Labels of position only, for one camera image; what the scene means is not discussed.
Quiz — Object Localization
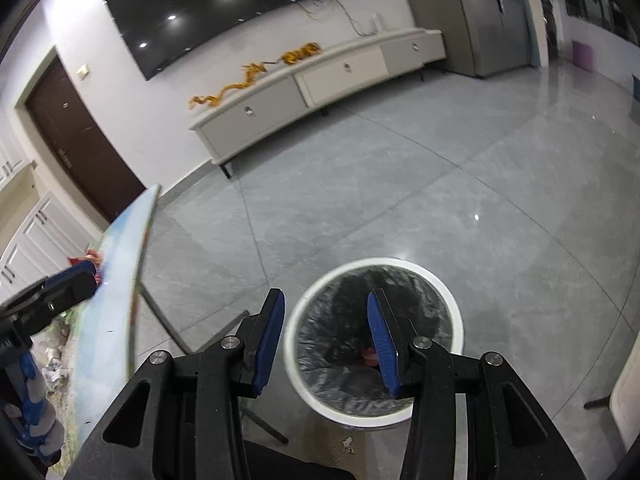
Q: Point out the purple stool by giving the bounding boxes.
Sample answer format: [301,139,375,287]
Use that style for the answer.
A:
[571,40,594,70]

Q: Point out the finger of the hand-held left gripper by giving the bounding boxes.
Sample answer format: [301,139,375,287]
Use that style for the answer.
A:
[2,261,99,323]

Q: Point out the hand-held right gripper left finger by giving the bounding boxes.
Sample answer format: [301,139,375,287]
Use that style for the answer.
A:
[65,288,286,480]

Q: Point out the long golden dragon ornament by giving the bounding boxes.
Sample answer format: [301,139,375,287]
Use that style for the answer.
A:
[189,60,274,111]

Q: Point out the white chair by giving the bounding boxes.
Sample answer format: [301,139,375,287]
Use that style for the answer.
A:
[584,332,640,461]

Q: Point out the loose wall cables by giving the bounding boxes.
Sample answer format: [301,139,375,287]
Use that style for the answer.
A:
[295,0,381,36]

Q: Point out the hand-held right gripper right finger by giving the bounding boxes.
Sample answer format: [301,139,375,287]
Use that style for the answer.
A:
[366,288,583,480]

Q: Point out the crumpled white tissue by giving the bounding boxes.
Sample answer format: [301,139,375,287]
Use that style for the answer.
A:
[42,347,73,391]

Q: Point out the white round trash can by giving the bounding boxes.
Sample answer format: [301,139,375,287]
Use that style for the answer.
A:
[282,257,466,432]

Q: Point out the white television cabinet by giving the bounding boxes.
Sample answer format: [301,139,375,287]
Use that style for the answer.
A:
[189,26,447,178]

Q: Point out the grey refrigerator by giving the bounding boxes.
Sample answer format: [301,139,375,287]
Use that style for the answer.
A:
[400,0,538,78]

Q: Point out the wall-mounted black television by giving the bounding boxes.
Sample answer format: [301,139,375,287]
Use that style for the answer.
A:
[101,0,366,81]

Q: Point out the red snack wrapper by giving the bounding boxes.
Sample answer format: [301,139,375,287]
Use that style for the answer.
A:
[67,249,104,287]

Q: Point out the small golden dragon ornament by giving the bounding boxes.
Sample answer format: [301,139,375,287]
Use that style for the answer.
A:
[280,42,321,66]

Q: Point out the dark brown door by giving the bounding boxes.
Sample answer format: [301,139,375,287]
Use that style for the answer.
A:
[25,55,146,223]

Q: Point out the black trash bag liner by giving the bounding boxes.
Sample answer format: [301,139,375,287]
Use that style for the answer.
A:
[295,267,453,413]

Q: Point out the white panelled cabinets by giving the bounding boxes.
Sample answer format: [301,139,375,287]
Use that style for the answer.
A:
[0,130,101,301]

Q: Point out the landscape print table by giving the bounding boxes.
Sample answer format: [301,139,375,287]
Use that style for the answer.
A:
[62,183,289,480]

